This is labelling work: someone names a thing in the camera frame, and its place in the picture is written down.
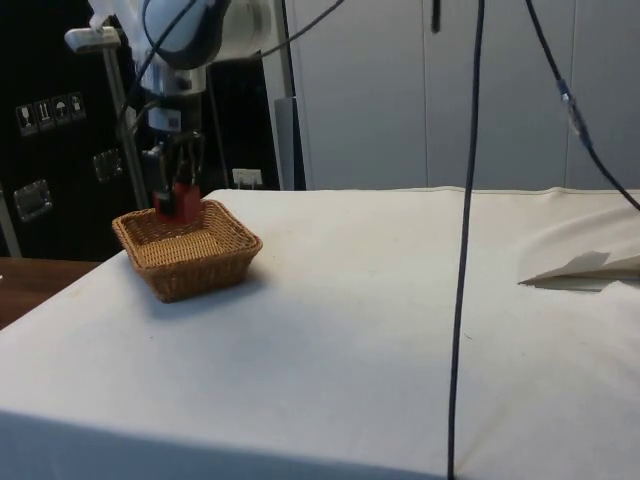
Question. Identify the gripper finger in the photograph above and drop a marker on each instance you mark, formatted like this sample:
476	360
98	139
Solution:
194	167
166	202

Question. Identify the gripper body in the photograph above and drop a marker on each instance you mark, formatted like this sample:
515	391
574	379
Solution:
191	114

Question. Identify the red cube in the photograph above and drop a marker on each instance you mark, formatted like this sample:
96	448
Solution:
187	205

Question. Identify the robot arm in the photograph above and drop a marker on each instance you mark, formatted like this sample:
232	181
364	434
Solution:
235	30

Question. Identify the wicker basket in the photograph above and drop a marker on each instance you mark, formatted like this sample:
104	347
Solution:
200	270

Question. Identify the black cabinet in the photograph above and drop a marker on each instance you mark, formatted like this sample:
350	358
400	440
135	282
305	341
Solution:
50	150

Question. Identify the pale locker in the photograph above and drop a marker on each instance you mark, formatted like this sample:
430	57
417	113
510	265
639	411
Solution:
515	100
360	100

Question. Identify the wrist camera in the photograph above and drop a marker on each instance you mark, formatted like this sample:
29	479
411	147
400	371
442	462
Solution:
162	119

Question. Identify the white camera on metal stand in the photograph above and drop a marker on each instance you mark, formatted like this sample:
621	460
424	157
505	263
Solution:
92	39

